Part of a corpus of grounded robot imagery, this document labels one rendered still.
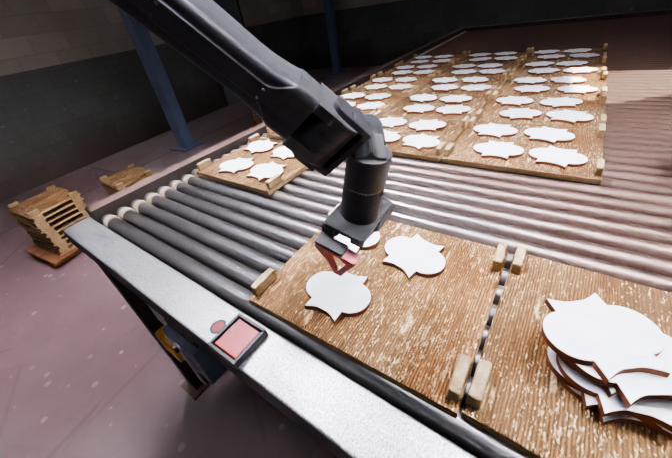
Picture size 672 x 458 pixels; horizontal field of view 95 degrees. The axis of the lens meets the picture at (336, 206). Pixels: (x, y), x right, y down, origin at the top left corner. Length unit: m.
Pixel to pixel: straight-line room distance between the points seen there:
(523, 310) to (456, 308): 0.11
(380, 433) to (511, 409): 0.17
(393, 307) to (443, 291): 0.10
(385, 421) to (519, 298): 0.30
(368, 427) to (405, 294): 0.22
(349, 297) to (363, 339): 0.08
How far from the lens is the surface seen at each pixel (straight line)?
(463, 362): 0.52
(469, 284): 0.64
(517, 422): 0.53
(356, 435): 0.52
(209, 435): 1.67
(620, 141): 1.35
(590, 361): 0.52
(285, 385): 0.57
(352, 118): 0.36
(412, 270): 0.64
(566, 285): 0.69
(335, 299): 0.60
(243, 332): 0.64
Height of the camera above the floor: 1.40
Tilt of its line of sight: 33 degrees down
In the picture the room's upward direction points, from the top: 10 degrees counter-clockwise
